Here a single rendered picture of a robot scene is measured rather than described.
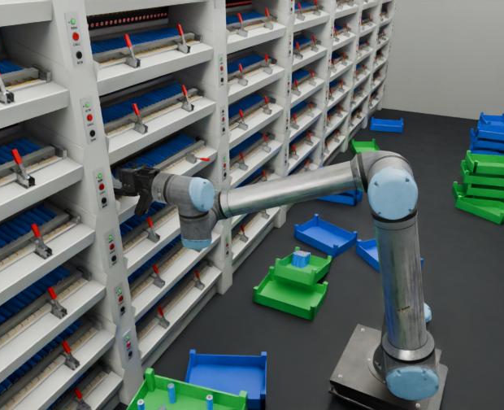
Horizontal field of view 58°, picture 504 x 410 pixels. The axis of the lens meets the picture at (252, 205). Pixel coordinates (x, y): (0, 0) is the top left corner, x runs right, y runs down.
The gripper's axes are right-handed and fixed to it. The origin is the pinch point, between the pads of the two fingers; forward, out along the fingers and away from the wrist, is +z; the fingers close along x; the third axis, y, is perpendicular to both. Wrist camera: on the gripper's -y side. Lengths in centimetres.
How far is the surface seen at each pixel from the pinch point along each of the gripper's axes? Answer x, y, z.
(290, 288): -72, -82, -34
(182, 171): -29.4, -6.2, -8.0
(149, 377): 28, -44, -30
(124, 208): 2.7, -6.1, -7.6
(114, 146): 2.6, 14.2, -8.0
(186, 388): 25, -47, -39
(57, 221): 22.8, -1.4, -1.6
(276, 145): -119, -26, -8
